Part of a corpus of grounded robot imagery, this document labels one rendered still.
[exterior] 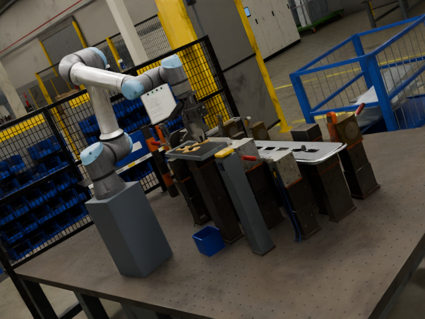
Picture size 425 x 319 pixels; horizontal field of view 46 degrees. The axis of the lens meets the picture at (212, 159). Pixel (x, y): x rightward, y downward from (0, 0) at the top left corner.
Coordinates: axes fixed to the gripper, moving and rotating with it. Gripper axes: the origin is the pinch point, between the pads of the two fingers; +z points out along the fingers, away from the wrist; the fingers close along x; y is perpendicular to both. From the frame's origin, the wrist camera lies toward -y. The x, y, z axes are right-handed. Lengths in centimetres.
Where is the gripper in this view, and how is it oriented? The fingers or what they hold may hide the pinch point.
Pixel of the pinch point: (199, 138)
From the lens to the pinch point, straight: 206.4
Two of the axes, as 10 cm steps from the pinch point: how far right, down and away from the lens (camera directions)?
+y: 7.4, -1.3, -6.6
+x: 5.5, -4.4, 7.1
